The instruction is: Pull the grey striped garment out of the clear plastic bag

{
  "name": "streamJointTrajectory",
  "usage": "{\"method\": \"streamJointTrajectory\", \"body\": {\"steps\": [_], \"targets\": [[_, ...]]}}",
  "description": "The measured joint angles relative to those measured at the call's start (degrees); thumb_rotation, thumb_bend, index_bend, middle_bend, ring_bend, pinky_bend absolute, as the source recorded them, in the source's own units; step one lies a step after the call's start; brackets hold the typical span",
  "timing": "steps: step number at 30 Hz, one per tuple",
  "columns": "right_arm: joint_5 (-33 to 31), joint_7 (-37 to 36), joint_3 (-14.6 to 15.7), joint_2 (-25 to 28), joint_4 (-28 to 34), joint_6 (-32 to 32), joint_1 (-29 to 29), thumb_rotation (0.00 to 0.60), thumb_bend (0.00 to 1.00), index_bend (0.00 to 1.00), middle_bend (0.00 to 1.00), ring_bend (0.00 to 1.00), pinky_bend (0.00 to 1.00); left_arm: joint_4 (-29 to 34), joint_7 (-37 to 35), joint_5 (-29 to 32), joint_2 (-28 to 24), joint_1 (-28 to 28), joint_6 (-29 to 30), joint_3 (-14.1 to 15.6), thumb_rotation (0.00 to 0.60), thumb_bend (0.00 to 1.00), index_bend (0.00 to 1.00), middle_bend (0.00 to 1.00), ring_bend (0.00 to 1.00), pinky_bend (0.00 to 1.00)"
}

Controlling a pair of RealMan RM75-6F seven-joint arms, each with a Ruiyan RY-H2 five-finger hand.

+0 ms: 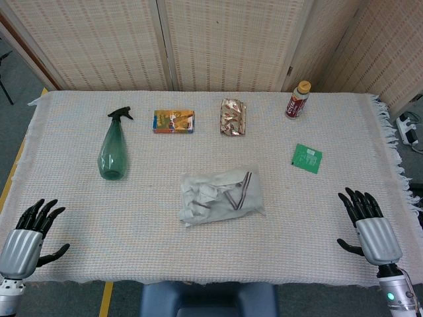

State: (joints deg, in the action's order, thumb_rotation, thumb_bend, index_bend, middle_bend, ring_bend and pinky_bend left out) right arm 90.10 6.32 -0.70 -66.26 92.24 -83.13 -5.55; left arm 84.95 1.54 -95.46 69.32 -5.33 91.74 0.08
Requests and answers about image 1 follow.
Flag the transparent plastic bag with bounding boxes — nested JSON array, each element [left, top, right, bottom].
[[178, 164, 267, 228]]

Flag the colourful cardboard box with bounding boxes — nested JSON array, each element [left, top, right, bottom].
[[152, 110, 196, 135]]

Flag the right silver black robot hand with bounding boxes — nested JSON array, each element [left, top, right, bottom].
[[336, 187, 403, 267]]

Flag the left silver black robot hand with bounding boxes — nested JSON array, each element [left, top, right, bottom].
[[0, 198, 71, 280]]

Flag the white garment with striped trim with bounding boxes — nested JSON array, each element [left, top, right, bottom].
[[180, 168, 255, 222]]

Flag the pale woven tablecloth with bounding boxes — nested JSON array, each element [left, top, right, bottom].
[[0, 89, 423, 287]]

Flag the red coffee bottle yellow cap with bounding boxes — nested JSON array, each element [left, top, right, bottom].
[[285, 81, 312, 120]]

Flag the green flat sachet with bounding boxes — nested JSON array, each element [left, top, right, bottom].
[[291, 143, 323, 174]]

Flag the white power strip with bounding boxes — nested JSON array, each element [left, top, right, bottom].
[[395, 111, 420, 146]]

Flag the crumpled foil snack packet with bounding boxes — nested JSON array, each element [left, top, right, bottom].
[[219, 98, 248, 137]]

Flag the green plastic spray bottle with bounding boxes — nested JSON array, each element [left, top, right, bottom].
[[96, 106, 135, 181]]

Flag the black stand legs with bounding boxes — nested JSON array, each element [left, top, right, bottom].
[[0, 38, 15, 106]]

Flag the woven folding screen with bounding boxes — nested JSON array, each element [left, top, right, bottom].
[[0, 0, 423, 115]]

